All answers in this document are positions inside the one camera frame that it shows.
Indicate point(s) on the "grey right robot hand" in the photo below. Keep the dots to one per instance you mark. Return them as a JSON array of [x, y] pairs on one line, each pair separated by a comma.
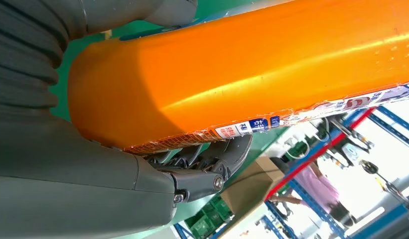
[[75, 191]]

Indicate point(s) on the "open cardboard box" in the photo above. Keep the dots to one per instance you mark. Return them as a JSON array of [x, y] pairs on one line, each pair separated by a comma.
[[250, 188]]

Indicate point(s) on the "blue steel rack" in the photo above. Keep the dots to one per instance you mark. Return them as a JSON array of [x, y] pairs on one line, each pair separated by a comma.
[[314, 209]]

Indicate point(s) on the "person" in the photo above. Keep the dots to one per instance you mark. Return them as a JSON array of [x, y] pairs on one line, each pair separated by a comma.
[[319, 191]]

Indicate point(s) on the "red pole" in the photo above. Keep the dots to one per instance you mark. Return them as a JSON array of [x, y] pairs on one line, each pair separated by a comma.
[[323, 148]]

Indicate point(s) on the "white humanoid robot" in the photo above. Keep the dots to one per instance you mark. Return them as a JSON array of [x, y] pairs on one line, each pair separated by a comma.
[[369, 166]]

